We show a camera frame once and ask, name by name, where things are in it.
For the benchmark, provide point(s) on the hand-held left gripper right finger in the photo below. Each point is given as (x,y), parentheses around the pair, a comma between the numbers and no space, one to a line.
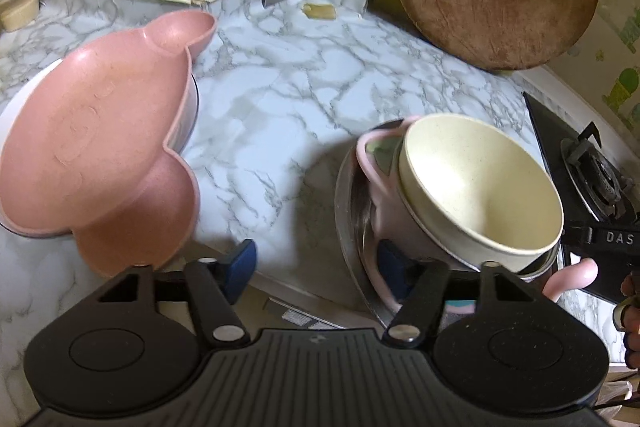
(396,266)

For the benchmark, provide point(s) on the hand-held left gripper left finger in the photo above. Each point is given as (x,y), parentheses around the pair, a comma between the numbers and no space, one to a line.
(240,267)

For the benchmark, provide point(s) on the stainless steel bowl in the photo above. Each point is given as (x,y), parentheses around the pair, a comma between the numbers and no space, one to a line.
(352,217)

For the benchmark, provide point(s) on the cream bowl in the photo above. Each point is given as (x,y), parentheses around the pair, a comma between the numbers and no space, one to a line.
(475,187)

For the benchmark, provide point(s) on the pink divided plate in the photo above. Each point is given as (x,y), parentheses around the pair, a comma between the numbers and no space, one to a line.
(100,132)

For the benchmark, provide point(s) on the person's right hand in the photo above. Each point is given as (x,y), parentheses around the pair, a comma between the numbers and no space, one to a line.
(632,332)

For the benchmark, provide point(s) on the gas burner with pan support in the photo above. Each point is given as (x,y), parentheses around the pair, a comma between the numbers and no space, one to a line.
(600,177)

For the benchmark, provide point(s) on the white plastic bag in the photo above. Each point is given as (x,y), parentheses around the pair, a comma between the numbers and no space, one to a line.
(617,399)

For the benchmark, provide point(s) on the black gas stove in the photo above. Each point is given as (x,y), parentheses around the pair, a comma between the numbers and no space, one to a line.
(550,132)

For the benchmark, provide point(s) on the small yellow scrap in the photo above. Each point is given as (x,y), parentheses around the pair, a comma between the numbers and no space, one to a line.
(320,11)

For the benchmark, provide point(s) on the small cream container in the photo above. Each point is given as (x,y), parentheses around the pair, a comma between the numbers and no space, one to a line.
(20,12)

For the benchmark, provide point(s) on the plant print wall sticker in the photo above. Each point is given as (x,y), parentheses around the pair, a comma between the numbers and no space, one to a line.
(625,87)

